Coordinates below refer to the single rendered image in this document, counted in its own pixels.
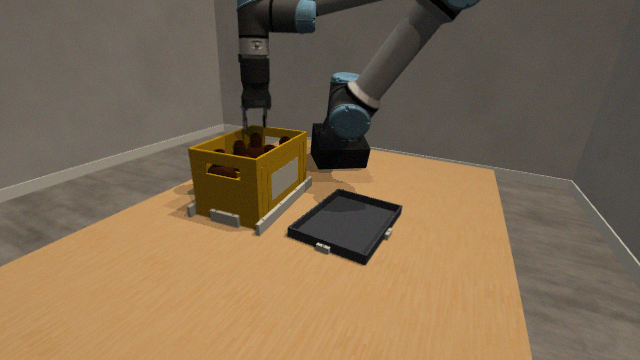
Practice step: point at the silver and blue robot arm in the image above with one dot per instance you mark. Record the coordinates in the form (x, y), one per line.
(359, 94)

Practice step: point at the yellow crate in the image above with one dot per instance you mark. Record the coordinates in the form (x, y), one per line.
(263, 182)

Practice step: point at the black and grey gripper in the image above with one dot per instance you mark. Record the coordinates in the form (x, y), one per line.
(255, 76)

